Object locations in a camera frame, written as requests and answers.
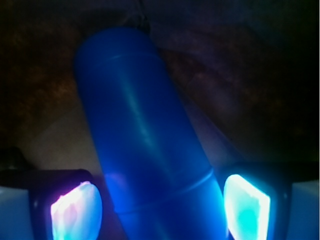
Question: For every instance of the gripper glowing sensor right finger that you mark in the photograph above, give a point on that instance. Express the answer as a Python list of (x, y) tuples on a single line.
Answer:
[(272, 201)]

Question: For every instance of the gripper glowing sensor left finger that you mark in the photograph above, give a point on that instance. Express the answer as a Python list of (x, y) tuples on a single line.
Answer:
[(49, 205)]

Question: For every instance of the blue plastic bottle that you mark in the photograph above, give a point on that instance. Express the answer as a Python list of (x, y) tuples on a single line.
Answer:
[(161, 183)]

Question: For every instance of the brown paper bag tray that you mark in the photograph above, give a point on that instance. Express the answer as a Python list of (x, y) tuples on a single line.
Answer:
[(248, 67)]

